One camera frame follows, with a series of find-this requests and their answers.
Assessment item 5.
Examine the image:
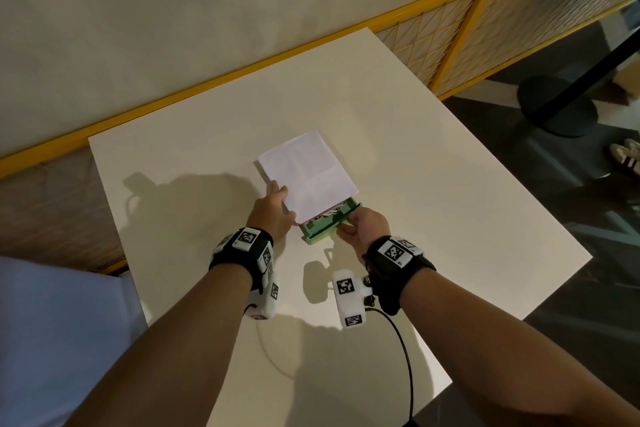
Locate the person's left forearm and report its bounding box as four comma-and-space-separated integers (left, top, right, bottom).
65, 264, 253, 427

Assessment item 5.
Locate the yellow framed mesh partition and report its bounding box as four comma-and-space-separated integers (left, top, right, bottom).
0, 0, 640, 275

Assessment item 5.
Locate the black table pedestal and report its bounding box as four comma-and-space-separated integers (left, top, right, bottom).
517, 26, 640, 138

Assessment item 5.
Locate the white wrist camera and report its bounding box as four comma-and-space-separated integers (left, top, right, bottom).
243, 261, 281, 322
332, 269, 376, 328

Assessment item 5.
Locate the black marker wristband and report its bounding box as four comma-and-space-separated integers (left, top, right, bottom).
362, 235, 437, 316
209, 226, 275, 292

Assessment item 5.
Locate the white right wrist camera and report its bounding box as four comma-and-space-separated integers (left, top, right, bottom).
332, 269, 376, 328

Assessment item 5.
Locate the person's left hand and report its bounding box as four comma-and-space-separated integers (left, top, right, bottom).
246, 180, 297, 242

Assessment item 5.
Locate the white table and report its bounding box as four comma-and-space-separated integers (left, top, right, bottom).
87, 27, 593, 427

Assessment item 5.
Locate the black right camera cable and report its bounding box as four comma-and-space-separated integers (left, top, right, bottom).
365, 308, 416, 427

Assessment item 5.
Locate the person's right forearm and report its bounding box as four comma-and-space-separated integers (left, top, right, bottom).
399, 266, 640, 427

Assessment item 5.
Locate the black left marker wristband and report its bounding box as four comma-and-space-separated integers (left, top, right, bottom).
209, 226, 275, 292

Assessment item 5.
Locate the black right marker wristband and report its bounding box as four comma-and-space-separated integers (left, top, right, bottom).
362, 235, 437, 316

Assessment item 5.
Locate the person's right hand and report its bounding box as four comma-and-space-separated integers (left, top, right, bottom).
336, 206, 392, 265

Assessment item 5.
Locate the white folded paper sheet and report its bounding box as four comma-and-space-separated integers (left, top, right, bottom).
257, 131, 360, 225

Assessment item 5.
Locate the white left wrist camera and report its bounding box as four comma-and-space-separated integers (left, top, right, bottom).
243, 261, 281, 322

